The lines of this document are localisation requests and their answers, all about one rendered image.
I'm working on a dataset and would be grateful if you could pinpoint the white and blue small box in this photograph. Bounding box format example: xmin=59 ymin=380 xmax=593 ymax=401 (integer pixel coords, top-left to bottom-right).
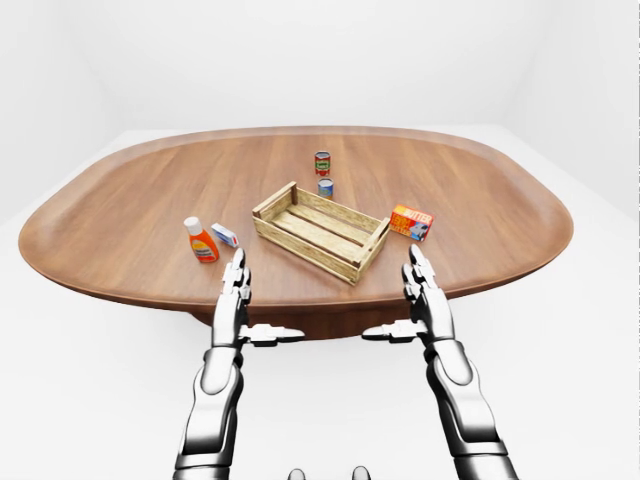
xmin=210 ymin=222 xmax=240 ymax=249

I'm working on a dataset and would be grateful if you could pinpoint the orange butter box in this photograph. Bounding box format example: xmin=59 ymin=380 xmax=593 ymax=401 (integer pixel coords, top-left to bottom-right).
xmin=388 ymin=204 xmax=435 ymax=243

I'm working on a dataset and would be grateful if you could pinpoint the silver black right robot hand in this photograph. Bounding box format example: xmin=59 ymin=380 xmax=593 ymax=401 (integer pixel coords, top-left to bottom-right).
xmin=361 ymin=243 xmax=459 ymax=346

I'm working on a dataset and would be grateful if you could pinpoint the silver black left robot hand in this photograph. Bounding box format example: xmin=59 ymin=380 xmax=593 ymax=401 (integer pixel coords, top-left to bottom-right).
xmin=209 ymin=247 xmax=306 ymax=350

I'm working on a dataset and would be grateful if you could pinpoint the wooden slat tray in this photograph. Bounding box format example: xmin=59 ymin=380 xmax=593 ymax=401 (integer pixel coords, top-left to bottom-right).
xmin=251 ymin=180 xmax=392 ymax=287

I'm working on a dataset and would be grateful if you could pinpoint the orange bottle with white cap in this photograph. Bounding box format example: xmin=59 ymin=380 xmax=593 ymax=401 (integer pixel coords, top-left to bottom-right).
xmin=183 ymin=215 xmax=221 ymax=264

